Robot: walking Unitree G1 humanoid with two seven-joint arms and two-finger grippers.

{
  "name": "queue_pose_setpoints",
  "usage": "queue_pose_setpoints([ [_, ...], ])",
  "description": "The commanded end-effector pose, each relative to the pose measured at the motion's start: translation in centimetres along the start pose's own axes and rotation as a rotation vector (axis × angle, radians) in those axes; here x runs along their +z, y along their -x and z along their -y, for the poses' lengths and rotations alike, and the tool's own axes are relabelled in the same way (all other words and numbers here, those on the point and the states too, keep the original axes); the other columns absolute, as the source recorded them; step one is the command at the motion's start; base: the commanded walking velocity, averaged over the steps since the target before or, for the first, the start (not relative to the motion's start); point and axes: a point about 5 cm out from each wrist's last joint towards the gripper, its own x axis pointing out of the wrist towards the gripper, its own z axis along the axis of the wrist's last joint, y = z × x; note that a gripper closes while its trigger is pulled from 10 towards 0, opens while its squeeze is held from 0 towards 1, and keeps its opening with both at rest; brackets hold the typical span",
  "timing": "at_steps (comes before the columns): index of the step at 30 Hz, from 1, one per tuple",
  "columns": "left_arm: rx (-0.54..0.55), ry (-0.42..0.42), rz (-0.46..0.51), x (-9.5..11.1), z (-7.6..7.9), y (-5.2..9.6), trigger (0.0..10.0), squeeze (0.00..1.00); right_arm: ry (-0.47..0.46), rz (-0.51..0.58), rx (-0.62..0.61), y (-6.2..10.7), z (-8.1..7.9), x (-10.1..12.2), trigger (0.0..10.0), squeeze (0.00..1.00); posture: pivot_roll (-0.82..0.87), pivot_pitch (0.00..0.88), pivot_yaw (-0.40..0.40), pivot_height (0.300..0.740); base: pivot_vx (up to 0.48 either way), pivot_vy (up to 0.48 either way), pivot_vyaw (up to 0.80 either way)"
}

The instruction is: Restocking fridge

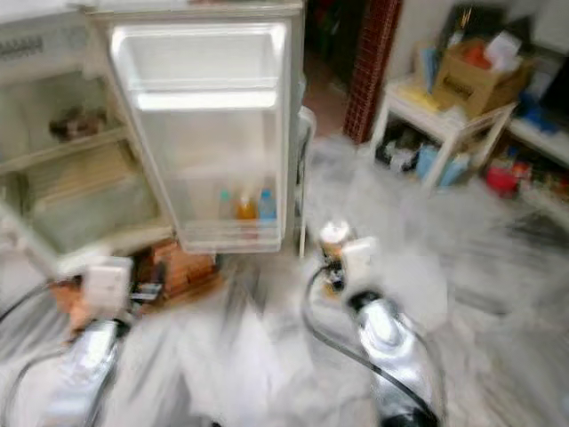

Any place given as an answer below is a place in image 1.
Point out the brown bottle with white cap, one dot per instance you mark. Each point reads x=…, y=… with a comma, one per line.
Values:
x=335, y=236

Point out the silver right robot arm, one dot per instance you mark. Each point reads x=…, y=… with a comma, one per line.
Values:
x=387, y=338

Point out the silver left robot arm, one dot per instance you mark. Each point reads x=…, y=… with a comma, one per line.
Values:
x=89, y=374

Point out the silver mini fridge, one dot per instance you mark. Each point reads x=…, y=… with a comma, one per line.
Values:
x=213, y=142

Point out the blue drink bottle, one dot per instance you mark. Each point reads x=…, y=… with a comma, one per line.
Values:
x=268, y=209

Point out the orange drink bottle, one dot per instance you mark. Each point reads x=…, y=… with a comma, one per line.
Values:
x=246, y=210

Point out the clear bottle with teal cap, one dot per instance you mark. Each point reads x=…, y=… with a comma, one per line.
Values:
x=224, y=209

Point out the black and white box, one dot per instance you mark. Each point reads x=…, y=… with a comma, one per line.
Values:
x=393, y=153

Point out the light blue containers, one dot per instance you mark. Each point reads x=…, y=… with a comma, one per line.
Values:
x=427, y=162

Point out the white folding chair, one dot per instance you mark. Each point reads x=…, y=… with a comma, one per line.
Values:
x=308, y=124

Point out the dark food item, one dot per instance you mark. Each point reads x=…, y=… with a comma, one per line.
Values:
x=78, y=124

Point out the white shelf stand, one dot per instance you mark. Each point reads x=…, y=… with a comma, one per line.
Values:
x=436, y=116

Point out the red bowl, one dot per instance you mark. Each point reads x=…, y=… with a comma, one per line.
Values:
x=500, y=181

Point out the red tiled pillar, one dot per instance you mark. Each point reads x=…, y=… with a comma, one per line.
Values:
x=373, y=62

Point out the upright books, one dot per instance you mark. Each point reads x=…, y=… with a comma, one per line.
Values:
x=427, y=69

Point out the brown cardboard box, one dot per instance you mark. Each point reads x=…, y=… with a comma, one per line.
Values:
x=471, y=89

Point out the low white shelf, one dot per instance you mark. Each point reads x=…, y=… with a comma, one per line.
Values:
x=538, y=138

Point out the white crumpled paper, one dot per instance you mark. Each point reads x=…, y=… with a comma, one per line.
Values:
x=504, y=52

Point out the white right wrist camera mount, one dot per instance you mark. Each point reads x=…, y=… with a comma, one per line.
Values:
x=360, y=262

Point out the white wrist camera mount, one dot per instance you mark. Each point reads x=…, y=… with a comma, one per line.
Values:
x=108, y=285
x=360, y=262

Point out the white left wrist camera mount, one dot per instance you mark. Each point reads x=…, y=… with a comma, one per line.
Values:
x=108, y=285

